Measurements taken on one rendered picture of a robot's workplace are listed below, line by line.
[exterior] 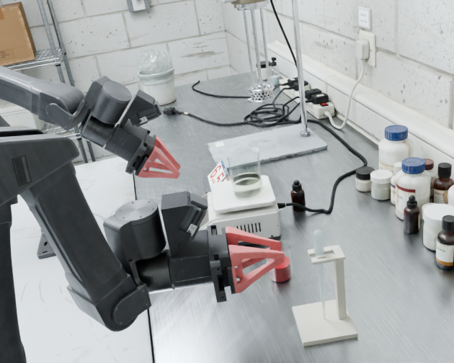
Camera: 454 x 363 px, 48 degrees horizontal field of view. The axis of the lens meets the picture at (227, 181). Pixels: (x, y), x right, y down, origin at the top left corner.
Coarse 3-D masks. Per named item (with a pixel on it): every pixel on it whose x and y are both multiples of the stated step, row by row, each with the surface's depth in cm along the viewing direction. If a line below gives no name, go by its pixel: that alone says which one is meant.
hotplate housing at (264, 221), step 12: (276, 204) 98; (216, 216) 96; (228, 216) 96; (240, 216) 96; (252, 216) 95; (264, 216) 95; (276, 216) 96; (204, 228) 96; (240, 228) 96; (252, 228) 96; (264, 228) 97; (276, 228) 97
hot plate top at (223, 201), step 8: (264, 176) 105; (216, 184) 105; (224, 184) 104; (264, 184) 101; (216, 192) 101; (224, 192) 101; (232, 192) 100; (264, 192) 98; (272, 192) 98; (216, 200) 98; (224, 200) 98; (232, 200) 97; (240, 200) 97; (248, 200) 96; (256, 200) 96; (264, 200) 95; (272, 200) 95; (216, 208) 95; (224, 208) 95; (232, 208) 95; (240, 208) 95; (248, 208) 95
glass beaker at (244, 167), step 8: (232, 152) 98; (240, 152) 99; (248, 152) 98; (256, 152) 98; (232, 160) 98; (240, 160) 99; (248, 160) 99; (256, 160) 94; (232, 168) 95; (240, 168) 94; (248, 168) 94; (256, 168) 95; (232, 176) 96; (240, 176) 95; (248, 176) 94; (256, 176) 95; (232, 184) 97; (240, 184) 95; (248, 184) 95; (256, 184) 96; (240, 192) 96; (248, 192) 96; (256, 192) 96
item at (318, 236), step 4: (316, 232) 69; (320, 232) 69; (316, 236) 69; (320, 236) 69; (316, 240) 69; (320, 240) 69; (316, 244) 70; (320, 244) 70; (316, 248) 70; (320, 248) 70; (316, 252) 70; (320, 252) 70
